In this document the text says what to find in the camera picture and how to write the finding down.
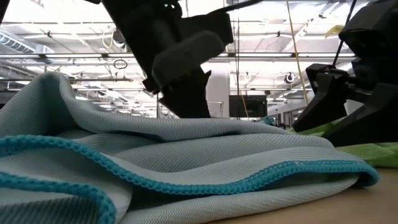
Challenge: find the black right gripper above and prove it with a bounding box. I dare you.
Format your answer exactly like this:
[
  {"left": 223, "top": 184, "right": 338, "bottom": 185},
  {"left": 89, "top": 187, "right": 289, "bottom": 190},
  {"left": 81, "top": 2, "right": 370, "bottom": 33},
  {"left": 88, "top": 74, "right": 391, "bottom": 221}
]
[{"left": 292, "top": 0, "right": 398, "bottom": 147}]

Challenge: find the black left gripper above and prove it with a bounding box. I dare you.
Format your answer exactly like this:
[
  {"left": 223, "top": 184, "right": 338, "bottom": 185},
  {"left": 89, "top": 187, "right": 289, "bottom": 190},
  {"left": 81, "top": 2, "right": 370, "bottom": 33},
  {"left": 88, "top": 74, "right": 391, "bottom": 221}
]
[{"left": 101, "top": 0, "right": 226, "bottom": 119}]

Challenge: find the light blue microfiber towel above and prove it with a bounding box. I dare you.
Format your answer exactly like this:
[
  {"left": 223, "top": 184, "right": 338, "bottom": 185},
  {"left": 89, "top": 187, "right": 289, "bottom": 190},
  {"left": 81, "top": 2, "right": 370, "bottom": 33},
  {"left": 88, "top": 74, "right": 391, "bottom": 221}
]
[
  {"left": 257, "top": 116, "right": 276, "bottom": 126},
  {"left": 0, "top": 72, "right": 380, "bottom": 224}
]

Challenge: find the green microfiber towel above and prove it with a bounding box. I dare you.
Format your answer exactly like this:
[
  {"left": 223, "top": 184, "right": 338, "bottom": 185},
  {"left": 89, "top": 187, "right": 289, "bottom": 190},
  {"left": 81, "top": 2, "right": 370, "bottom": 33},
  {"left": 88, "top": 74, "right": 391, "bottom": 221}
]
[{"left": 287, "top": 121, "right": 398, "bottom": 169}]

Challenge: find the white building column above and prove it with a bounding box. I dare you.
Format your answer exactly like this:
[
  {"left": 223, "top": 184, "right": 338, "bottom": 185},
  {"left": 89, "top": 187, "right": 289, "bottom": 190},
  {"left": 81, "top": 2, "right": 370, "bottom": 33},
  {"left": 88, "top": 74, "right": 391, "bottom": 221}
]
[{"left": 206, "top": 70, "right": 231, "bottom": 118}]

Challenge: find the ceiling light strip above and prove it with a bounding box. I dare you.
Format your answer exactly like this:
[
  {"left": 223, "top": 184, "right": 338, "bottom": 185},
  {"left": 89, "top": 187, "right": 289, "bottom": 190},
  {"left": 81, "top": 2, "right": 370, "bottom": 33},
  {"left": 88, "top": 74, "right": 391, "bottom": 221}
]
[{"left": 0, "top": 52, "right": 355, "bottom": 59}]

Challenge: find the thin yellow cable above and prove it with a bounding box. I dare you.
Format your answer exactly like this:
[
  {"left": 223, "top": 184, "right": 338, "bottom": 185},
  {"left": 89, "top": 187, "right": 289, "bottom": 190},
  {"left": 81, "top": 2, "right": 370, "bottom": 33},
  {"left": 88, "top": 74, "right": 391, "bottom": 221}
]
[{"left": 240, "top": 91, "right": 249, "bottom": 118}]

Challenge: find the black wall screen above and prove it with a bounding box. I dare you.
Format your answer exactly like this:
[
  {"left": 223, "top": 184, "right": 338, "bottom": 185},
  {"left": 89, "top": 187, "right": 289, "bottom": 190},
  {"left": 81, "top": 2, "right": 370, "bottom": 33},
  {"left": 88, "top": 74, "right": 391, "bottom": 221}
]
[{"left": 229, "top": 95, "right": 268, "bottom": 118}]

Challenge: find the hanging black cable loop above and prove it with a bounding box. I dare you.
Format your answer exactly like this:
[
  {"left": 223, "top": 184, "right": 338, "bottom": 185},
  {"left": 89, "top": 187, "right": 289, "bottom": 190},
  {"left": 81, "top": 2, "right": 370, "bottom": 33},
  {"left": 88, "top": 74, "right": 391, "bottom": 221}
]
[{"left": 113, "top": 58, "right": 128, "bottom": 71}]

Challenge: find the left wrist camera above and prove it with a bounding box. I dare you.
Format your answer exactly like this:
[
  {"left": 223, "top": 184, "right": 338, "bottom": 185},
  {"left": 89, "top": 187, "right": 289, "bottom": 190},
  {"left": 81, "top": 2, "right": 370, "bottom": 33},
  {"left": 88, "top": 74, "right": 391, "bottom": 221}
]
[{"left": 182, "top": 12, "right": 234, "bottom": 45}]

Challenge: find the yellow cable tag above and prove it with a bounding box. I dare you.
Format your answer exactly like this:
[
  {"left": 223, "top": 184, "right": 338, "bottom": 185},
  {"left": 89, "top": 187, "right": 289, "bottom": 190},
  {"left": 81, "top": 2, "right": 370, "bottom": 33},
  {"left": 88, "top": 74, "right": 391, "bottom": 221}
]
[{"left": 325, "top": 24, "right": 345, "bottom": 40}]

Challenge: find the black ceiling cable reel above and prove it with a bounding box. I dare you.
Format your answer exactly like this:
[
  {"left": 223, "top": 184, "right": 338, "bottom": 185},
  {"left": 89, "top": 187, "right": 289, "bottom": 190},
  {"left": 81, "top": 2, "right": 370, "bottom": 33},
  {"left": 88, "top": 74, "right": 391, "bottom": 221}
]
[{"left": 112, "top": 29, "right": 125, "bottom": 49}]

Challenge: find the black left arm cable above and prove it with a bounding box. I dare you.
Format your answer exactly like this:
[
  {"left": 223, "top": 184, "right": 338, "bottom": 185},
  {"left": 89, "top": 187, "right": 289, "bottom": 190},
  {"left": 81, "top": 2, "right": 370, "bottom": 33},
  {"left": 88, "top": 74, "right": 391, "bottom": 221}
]
[{"left": 211, "top": 0, "right": 264, "bottom": 15}]

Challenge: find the ribbed ceiling air duct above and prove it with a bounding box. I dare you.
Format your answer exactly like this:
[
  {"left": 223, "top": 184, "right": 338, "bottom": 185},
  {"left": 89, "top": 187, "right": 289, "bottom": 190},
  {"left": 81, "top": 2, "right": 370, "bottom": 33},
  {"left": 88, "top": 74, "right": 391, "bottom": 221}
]
[{"left": 0, "top": 30, "right": 37, "bottom": 54}]

